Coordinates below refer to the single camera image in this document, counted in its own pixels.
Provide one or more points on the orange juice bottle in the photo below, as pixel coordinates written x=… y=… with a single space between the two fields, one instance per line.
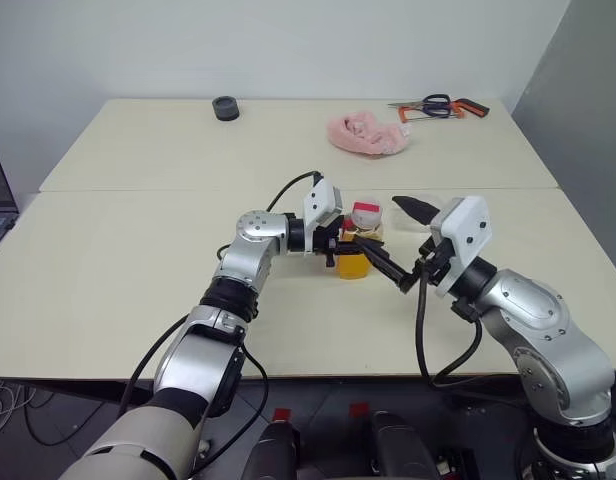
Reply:
x=353 y=267

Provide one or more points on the orange black hacksaw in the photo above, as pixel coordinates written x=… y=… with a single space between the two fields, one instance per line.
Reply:
x=475 y=107

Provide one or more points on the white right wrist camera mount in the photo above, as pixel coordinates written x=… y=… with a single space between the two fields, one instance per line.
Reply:
x=468 y=220

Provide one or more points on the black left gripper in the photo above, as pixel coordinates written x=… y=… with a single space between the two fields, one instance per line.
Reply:
x=333 y=242

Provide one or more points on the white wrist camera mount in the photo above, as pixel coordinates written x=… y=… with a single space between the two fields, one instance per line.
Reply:
x=320 y=200
x=468 y=220

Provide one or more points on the black tape roll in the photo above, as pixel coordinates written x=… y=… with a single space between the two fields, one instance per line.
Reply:
x=226 y=109

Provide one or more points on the dark rounded shape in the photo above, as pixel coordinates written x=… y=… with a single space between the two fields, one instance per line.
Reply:
x=400 y=445
x=273 y=455

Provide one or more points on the white red bottle cap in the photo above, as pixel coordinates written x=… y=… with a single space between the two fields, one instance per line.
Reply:
x=367 y=215

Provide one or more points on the red tape patch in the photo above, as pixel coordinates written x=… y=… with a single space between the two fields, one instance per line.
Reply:
x=359 y=410
x=282 y=414

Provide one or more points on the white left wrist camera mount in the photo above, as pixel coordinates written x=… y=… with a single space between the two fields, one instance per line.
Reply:
x=320 y=200

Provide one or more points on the pink fluffy towel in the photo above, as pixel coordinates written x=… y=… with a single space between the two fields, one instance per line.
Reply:
x=363 y=135

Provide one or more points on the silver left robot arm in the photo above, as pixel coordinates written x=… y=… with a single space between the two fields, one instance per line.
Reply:
x=253 y=235

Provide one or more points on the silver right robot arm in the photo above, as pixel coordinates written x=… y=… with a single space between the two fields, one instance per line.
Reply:
x=538 y=320

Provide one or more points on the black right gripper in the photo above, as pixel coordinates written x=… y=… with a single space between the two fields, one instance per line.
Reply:
x=435 y=262

